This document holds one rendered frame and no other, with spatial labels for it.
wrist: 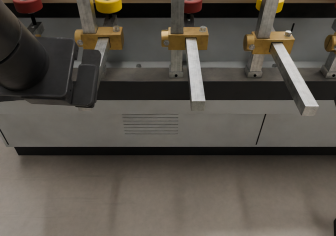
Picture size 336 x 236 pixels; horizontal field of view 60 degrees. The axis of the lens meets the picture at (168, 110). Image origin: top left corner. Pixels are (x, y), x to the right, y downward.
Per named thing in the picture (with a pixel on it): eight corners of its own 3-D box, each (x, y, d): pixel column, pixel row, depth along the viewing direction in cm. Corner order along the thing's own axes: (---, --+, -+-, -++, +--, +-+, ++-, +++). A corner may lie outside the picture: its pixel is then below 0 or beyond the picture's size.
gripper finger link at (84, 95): (63, 73, 40) (30, 37, 31) (114, 75, 40) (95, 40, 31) (55, 120, 38) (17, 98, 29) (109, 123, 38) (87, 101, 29)
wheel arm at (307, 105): (314, 118, 66) (320, 104, 63) (299, 118, 66) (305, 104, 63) (266, 29, 98) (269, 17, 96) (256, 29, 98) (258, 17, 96)
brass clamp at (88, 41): (122, 51, 85) (120, 35, 82) (76, 51, 85) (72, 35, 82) (124, 40, 90) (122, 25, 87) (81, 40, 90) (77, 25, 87)
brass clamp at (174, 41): (207, 51, 86) (209, 35, 82) (161, 51, 86) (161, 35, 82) (205, 41, 90) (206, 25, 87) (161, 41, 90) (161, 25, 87)
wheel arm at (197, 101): (205, 114, 65) (206, 99, 62) (189, 114, 65) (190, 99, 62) (192, 25, 97) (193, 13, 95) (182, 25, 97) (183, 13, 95)
